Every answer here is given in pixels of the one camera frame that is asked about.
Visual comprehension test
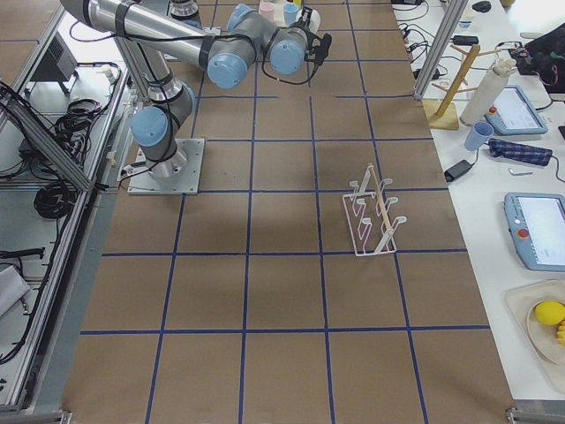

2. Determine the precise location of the beige cup tray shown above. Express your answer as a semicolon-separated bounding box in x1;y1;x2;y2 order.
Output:
263;0;303;27

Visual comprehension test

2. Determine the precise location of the white ikea cup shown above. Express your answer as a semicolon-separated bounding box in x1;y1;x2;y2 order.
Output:
296;6;321;34

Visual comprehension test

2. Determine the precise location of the beige tray with fruit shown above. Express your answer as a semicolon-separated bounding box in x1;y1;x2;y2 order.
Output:
505;280;564;394

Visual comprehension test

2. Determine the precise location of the blue plaid cloth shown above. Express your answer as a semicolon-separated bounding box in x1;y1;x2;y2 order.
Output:
487;139;553;166

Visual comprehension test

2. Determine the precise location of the white thermos bottle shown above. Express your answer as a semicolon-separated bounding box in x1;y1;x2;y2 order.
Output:
460;58;516;126

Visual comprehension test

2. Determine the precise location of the blue teach pendant near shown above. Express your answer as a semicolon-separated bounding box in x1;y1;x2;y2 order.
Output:
504;193;565;272

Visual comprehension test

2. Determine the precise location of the yellow lemon toy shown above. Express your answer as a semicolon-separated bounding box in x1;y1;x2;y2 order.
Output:
533;300;565;326

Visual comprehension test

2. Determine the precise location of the wooden mug tree stand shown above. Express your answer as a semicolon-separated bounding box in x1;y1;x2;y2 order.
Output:
423;43;499;131

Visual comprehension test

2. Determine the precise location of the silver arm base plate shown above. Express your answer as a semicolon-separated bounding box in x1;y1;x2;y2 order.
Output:
127;139;205;195

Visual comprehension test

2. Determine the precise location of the blue teach pendant far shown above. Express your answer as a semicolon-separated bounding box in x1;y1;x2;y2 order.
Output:
485;85;547;135

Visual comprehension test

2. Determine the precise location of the light blue cup on desk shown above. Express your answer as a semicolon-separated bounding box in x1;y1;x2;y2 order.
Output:
463;121;494;151

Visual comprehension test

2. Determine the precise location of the white wire cup rack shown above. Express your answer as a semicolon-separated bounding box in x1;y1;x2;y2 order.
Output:
342;163;408;257

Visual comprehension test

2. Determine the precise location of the blue teach pendant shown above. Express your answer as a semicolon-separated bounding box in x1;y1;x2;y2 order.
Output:
485;85;547;135
504;193;565;272

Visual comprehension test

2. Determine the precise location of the light blue cup near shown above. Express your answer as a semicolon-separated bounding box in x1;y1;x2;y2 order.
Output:
282;3;299;27

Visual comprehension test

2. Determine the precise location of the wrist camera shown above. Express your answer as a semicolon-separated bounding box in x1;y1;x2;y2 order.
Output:
307;34;332;66

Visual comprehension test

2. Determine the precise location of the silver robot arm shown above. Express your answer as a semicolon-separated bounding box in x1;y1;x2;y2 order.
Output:
62;1;314;179

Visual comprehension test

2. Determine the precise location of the black power adapter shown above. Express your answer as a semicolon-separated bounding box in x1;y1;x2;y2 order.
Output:
443;160;474;183

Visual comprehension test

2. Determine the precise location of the pink cup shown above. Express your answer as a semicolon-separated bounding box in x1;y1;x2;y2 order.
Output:
259;0;275;22

